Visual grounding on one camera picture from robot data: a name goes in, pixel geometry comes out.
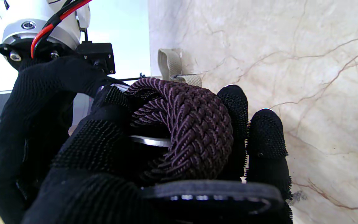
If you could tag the dark brown webbing belt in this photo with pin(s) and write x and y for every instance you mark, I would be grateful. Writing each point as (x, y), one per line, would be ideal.
(197, 130)

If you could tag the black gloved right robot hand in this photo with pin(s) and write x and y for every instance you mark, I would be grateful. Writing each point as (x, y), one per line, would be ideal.
(36, 124)

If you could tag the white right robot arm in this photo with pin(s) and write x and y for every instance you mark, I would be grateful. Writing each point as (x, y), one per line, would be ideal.
(39, 21)

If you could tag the pale beige webbing belt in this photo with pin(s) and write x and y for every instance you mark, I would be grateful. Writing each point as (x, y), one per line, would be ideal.
(174, 67)

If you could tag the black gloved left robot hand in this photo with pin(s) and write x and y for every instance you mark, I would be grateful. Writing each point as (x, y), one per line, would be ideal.
(92, 186)

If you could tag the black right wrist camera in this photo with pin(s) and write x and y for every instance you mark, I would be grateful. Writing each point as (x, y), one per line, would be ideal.
(98, 56)

